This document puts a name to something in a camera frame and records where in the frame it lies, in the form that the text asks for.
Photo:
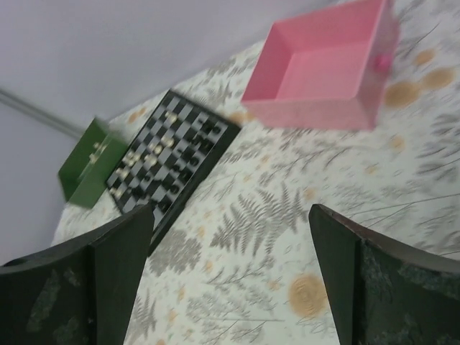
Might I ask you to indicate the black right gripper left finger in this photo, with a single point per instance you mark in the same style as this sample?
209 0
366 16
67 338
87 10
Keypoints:
81 291

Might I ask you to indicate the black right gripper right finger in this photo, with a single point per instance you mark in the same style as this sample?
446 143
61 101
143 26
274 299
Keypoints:
380 290

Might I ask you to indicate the green plastic tray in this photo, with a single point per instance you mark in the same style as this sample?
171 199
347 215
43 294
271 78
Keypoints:
84 174

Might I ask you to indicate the black white chess board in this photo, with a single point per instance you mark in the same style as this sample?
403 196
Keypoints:
173 153

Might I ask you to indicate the floral table cloth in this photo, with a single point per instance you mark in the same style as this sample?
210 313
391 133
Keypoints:
238 266

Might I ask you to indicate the pink plastic tray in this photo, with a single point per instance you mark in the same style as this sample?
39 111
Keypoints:
326 69

